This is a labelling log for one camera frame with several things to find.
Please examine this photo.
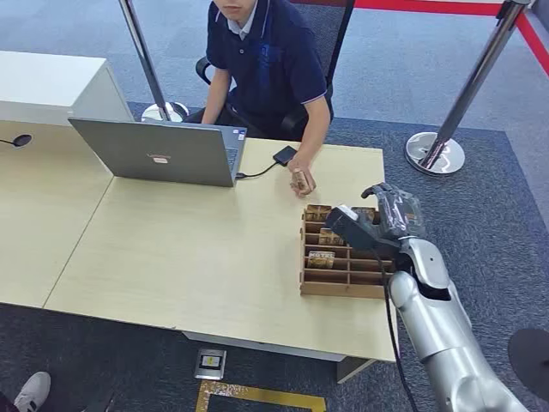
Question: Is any person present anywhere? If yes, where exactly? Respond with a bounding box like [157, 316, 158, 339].
[184, 0, 335, 198]

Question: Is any black round disc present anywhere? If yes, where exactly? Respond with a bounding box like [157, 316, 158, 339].
[508, 328, 549, 402]

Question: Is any black office chair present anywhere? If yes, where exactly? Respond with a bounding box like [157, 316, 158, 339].
[195, 0, 356, 137]

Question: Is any white shoe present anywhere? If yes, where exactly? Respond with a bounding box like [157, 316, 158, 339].
[13, 372, 51, 412]

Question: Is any chrome stanchion post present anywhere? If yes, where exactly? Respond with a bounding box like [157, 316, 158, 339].
[405, 0, 533, 177]
[118, 0, 190, 124]

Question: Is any black round desk microphone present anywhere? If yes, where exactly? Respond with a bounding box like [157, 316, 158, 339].
[0, 134, 34, 149]

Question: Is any wooden card organizer tray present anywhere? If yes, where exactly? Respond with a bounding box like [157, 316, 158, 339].
[299, 203, 397, 300]

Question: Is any white desk leg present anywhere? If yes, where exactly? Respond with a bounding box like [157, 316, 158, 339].
[336, 356, 378, 385]

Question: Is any black laptop cable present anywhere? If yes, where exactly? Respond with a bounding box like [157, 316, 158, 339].
[235, 161, 280, 181]

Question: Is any red barrier belt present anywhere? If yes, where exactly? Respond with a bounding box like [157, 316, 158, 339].
[291, 0, 549, 78]

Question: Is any grey laptop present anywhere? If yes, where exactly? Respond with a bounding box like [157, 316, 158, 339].
[68, 117, 248, 189]

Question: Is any person's left hand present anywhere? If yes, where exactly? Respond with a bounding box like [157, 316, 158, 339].
[287, 155, 317, 198]

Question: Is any white cabinet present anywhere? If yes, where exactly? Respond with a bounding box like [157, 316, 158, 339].
[0, 50, 135, 127]

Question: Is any black pale wrist camera box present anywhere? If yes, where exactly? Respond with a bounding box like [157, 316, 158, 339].
[325, 203, 382, 252]

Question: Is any metal floor socket box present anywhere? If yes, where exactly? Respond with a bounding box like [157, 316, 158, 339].
[194, 348, 227, 381]

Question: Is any brown patterned card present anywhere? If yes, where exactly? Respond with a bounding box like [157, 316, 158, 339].
[304, 204, 332, 223]
[306, 251, 336, 270]
[318, 227, 345, 247]
[291, 169, 311, 193]

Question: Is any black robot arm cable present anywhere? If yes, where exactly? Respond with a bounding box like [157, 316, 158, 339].
[372, 250, 419, 412]

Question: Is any small black flat device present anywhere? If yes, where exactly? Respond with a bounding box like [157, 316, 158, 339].
[272, 145, 298, 167]

